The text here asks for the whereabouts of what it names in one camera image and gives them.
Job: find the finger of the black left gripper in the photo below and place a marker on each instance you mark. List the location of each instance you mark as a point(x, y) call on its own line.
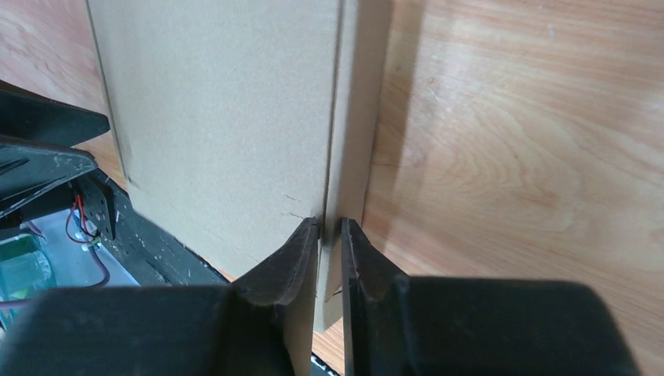
point(26, 115)
point(29, 170)

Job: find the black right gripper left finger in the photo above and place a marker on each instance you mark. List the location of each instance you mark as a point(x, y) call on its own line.
point(173, 330)

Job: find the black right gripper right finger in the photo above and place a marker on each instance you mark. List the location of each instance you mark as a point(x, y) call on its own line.
point(397, 324)

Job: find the brown cardboard paper box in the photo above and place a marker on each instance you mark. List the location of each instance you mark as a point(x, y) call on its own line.
point(235, 121)

